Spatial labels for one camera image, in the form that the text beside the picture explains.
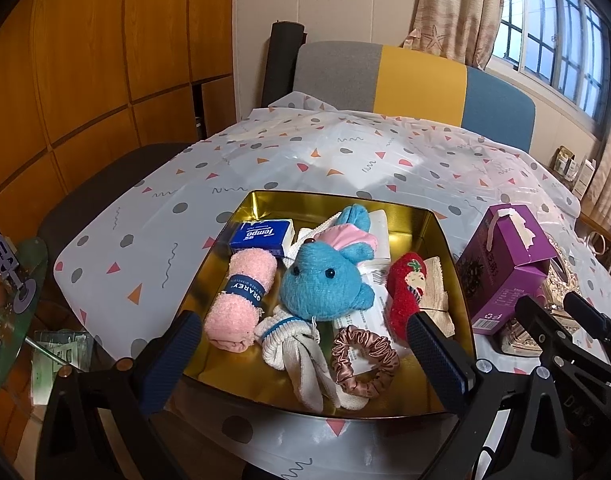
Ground purple carton box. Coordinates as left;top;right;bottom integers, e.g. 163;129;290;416
455;204;561;336

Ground black rolled mat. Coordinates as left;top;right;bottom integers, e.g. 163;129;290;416
260;21;306;111

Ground white plastic wipes packet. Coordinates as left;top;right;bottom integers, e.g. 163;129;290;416
330;260;401;351

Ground pink towel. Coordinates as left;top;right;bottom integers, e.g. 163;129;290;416
203;250;277;353

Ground white waffle cloth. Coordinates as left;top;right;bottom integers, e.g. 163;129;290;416
286;210;389;271

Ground barred window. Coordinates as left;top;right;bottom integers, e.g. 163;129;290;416
488;0;611;121

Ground blue plush toy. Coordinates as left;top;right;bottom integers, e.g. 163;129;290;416
280;203;379;322

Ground patterned plastic tablecloth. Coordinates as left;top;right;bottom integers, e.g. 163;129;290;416
53;91;611;480

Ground green paper packets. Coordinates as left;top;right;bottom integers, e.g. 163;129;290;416
33;330;94;406

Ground beige mesh cloth roll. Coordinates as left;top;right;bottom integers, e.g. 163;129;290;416
418;256;456;338

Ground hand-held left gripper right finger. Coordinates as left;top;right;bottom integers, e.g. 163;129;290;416
405;311;586;480

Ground brown satin scrunchie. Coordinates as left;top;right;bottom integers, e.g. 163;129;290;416
331;325;401;398

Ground grey yellow blue chair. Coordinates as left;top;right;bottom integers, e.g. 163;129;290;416
292;41;536;153

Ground round glass side table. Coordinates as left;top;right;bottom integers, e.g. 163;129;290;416
0;237;49;401

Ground gold metal tin box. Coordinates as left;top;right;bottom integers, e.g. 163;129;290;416
173;190;477;417

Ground purple toy spatula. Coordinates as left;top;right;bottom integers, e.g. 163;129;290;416
0;235;36;313

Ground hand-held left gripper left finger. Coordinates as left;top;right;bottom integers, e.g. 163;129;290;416
36;310;204;480

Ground gold woven tissue box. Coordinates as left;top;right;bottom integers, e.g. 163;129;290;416
495;230;586;358

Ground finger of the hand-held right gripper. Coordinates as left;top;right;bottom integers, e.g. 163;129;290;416
514;296;579;361
563;291;611;356

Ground cluster of small jars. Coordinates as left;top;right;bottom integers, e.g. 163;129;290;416
553;146;599;198

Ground wooden wardrobe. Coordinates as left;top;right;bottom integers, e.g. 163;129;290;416
0;0;235;211

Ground dark grey seat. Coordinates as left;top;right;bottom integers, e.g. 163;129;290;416
36;142;196;261

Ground blue tissue packet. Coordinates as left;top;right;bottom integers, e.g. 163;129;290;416
229;219;294;258

